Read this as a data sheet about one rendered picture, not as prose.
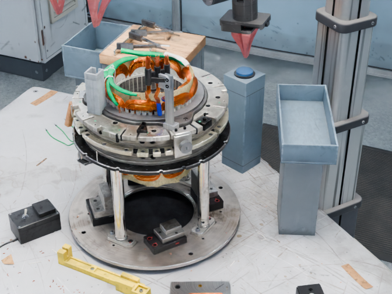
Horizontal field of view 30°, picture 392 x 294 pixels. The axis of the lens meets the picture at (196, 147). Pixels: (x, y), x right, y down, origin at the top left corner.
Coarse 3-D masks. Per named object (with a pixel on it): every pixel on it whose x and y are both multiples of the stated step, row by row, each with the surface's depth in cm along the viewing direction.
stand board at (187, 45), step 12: (120, 36) 182; (156, 36) 182; (180, 36) 182; (192, 36) 182; (204, 36) 182; (108, 48) 176; (144, 48) 176; (156, 48) 176; (168, 48) 176; (180, 48) 176; (192, 48) 176; (108, 60) 173
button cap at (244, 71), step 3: (243, 66) 173; (246, 66) 173; (237, 69) 171; (240, 69) 171; (243, 69) 171; (246, 69) 171; (249, 69) 171; (252, 69) 171; (237, 72) 171; (240, 72) 170; (243, 72) 170; (246, 72) 170; (249, 72) 170; (252, 72) 171; (240, 75) 170; (243, 75) 170; (246, 75) 170; (249, 75) 170
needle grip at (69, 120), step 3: (69, 102) 154; (69, 105) 154; (69, 108) 155; (72, 108) 154; (69, 111) 155; (72, 111) 155; (66, 114) 156; (69, 114) 155; (66, 117) 156; (69, 117) 156; (66, 120) 157; (69, 120) 156; (72, 120) 157; (66, 123) 157; (69, 123) 157; (66, 126) 157; (69, 126) 158
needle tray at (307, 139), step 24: (288, 96) 162; (312, 96) 162; (288, 120) 156; (312, 120) 156; (288, 144) 140; (312, 144) 140; (336, 144) 141; (288, 168) 152; (312, 168) 152; (288, 192) 156; (312, 192) 155; (288, 216) 159; (312, 216) 159
